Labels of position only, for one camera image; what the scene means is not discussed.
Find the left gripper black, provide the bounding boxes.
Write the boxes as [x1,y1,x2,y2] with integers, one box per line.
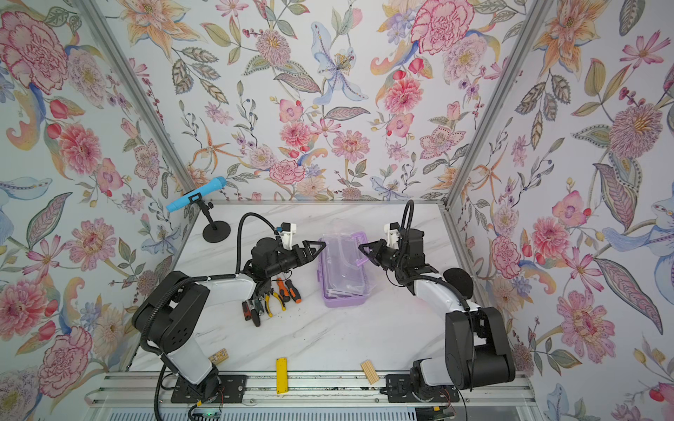
[264,240,325,280]

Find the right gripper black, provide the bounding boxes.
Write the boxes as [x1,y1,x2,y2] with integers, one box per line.
[360,240,407,273]

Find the purple plastic tool box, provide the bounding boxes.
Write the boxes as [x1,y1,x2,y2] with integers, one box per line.
[317,219,372,308]

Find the ratchet wrench red black handle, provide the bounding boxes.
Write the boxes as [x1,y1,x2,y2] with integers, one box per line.
[242,301,252,321]

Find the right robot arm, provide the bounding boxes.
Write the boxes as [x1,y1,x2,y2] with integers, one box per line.
[358,228,516,400]

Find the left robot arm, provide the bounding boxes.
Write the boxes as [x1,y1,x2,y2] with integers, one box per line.
[132,238,326,389]

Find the orange black screwdriver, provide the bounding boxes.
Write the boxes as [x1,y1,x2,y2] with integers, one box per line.
[284,279,302,303]
[277,279,291,303]

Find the black round pad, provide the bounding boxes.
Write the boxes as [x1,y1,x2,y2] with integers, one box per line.
[443,268,474,299]

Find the black microphone stand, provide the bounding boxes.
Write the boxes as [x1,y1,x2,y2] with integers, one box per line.
[192,198,232,244]

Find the blue microphone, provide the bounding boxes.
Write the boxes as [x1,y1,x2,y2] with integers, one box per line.
[166,176,227,213]

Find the small wooden tag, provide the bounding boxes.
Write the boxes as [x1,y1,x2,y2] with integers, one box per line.
[209,348,229,366]

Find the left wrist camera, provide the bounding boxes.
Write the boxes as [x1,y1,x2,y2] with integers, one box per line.
[277,222,297,250]

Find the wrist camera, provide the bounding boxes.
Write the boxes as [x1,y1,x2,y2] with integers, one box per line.
[277,222,297,250]
[384,222,400,249]

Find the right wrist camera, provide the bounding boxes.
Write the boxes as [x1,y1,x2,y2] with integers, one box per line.
[384,222,400,249]

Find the yellow handled pliers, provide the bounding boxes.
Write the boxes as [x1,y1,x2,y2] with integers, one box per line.
[264,291,286,318]

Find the yellow block on rail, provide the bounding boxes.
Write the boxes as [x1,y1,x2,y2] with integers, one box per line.
[276,357,289,395]

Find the wooden block on rail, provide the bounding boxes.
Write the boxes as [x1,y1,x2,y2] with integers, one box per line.
[361,360,380,385]

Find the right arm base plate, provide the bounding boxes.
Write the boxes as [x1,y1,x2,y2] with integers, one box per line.
[379,374,460,403]

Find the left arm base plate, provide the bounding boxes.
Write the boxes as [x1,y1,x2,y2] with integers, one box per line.
[170,375,247,405]

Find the aluminium front rail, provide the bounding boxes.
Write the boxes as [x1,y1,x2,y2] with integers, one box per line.
[84,371,536,409]

